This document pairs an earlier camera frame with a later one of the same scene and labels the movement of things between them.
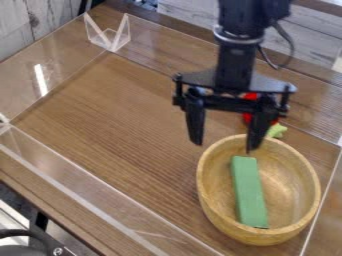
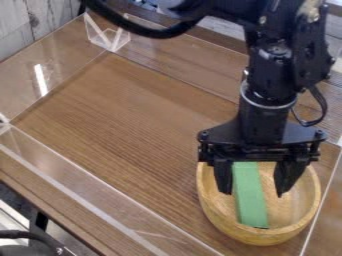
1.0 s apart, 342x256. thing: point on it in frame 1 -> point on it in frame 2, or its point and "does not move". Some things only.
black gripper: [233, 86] -> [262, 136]
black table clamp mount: [43, 244] does not move
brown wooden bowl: [290, 183] does not move
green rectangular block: [250, 202] does not move
